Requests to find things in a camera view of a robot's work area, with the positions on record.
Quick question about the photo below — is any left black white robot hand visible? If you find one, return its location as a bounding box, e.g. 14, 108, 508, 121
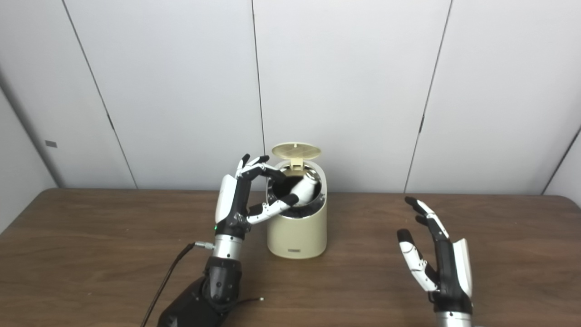
214, 154, 300, 238

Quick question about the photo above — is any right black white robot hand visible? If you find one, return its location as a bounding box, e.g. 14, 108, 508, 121
397, 196, 473, 315

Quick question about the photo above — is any cream-colored bin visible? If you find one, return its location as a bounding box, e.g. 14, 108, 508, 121
266, 159, 328, 260

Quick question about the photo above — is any small white plastic bottle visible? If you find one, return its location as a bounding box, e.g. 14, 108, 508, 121
290, 175, 322, 205

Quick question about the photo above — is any round cream bin lid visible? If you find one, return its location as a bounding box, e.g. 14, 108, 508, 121
271, 142, 322, 171

